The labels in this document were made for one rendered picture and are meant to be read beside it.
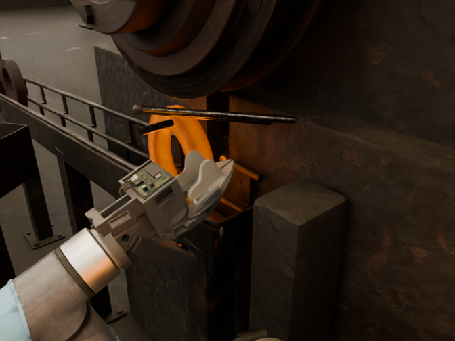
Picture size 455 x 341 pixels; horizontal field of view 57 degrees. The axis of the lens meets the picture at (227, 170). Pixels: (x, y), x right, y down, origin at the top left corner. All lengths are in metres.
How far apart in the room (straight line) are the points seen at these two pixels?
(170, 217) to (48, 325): 0.19
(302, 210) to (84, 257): 0.26
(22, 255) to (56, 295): 1.36
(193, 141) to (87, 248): 0.22
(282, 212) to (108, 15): 0.31
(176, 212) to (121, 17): 0.25
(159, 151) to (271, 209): 0.32
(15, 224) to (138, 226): 1.57
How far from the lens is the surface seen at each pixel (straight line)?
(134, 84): 0.93
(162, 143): 0.76
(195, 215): 0.56
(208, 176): 0.58
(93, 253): 0.53
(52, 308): 0.54
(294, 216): 0.48
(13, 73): 1.61
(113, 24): 0.53
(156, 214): 0.54
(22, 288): 0.55
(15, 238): 2.00
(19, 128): 1.07
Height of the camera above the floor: 1.06
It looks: 27 degrees down
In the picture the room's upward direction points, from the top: straight up
